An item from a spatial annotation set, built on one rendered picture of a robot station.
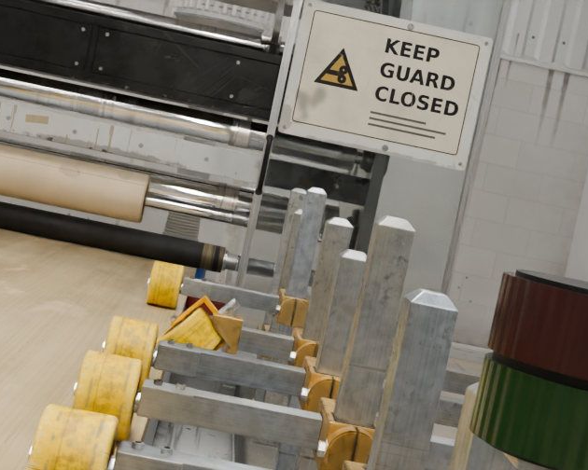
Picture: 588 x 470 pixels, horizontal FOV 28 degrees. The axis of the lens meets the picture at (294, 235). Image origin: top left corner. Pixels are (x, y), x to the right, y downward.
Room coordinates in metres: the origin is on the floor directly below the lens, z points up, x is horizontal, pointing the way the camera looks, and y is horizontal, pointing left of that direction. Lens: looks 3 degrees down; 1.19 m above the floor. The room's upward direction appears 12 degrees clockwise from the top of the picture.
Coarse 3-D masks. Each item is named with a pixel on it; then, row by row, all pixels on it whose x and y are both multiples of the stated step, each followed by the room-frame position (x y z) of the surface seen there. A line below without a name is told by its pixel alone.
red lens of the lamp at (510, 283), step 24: (504, 288) 0.34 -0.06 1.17; (528, 288) 0.32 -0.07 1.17; (552, 288) 0.32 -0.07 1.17; (504, 312) 0.33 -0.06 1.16; (528, 312) 0.32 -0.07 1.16; (552, 312) 0.32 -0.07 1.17; (576, 312) 0.31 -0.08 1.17; (504, 336) 0.33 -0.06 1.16; (528, 336) 0.32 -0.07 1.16; (552, 336) 0.31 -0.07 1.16; (576, 336) 0.31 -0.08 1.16; (528, 360) 0.32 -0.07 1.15; (552, 360) 0.31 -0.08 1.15; (576, 360) 0.31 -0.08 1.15
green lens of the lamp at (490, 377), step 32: (480, 384) 0.34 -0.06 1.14; (512, 384) 0.32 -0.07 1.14; (544, 384) 0.31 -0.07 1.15; (480, 416) 0.33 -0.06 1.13; (512, 416) 0.32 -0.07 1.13; (544, 416) 0.31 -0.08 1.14; (576, 416) 0.31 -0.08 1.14; (512, 448) 0.32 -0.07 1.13; (544, 448) 0.31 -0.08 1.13; (576, 448) 0.31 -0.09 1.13
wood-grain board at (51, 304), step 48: (0, 240) 2.65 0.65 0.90; (0, 288) 1.92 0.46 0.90; (48, 288) 2.04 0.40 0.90; (96, 288) 2.17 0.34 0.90; (144, 288) 2.32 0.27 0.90; (0, 336) 1.51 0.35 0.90; (48, 336) 1.58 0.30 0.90; (96, 336) 1.66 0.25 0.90; (0, 384) 1.24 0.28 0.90; (48, 384) 1.29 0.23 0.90; (0, 432) 1.06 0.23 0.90; (144, 432) 1.19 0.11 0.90
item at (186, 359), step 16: (160, 352) 1.35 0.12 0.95; (176, 352) 1.35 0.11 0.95; (192, 352) 1.35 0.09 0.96; (208, 352) 1.36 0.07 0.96; (224, 352) 1.38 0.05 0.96; (160, 368) 1.35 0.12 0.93; (176, 368) 1.35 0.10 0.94; (192, 368) 1.35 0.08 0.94; (208, 368) 1.36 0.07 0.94; (224, 368) 1.36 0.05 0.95; (240, 368) 1.36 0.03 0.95; (256, 368) 1.36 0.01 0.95; (272, 368) 1.36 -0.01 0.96; (288, 368) 1.37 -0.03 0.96; (240, 384) 1.36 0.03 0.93; (256, 384) 1.36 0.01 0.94; (272, 384) 1.36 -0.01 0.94; (288, 384) 1.36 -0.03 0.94; (384, 384) 1.39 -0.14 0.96; (448, 400) 1.38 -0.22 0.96; (448, 416) 1.37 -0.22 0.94
